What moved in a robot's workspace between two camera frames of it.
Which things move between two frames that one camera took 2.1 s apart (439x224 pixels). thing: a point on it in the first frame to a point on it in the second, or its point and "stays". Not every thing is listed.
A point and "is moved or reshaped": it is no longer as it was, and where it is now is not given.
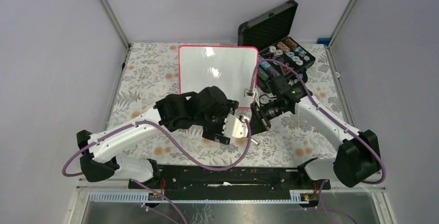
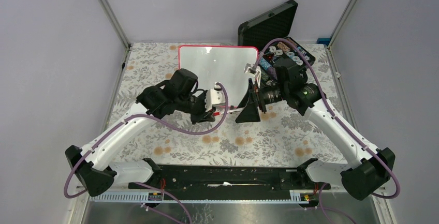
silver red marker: x=254 y=141 is moved or reshaped
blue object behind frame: x=324 y=41 stays
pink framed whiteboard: x=229 y=68 stays
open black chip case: x=270 y=32 stays
